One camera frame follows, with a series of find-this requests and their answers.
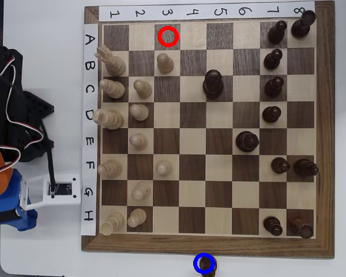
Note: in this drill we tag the dark wooden pawn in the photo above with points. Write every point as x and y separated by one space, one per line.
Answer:
280 165
206 264
271 114
274 87
276 33
272 60
273 225

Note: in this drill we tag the dark pawn at 6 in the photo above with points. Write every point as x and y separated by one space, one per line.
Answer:
247 141

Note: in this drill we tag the light wooden knight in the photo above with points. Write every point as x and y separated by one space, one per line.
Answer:
115 65

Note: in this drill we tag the dark wooden bishop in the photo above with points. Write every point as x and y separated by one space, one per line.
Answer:
305 167

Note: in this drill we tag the light wooden bishop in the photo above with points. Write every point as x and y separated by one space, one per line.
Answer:
111 168
114 89

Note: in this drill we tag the dark wooden rook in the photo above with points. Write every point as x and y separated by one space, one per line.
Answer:
301 227
302 24

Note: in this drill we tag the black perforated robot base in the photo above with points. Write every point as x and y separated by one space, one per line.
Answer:
39 105

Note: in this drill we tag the light wooden pawn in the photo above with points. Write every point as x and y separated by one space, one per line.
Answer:
140 191
139 112
164 168
142 89
137 217
138 141
165 63

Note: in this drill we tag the wooden chessboard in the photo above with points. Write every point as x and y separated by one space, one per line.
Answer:
190 144

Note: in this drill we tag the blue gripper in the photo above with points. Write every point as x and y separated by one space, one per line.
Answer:
22 221

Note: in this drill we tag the dark pawn at 5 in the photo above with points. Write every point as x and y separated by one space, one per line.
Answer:
213 85

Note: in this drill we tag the white number label strip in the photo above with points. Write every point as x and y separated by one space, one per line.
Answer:
178 13

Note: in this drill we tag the light wooden king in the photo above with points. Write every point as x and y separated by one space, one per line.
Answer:
111 118

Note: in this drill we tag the light wooden rook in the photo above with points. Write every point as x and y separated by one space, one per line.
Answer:
112 223

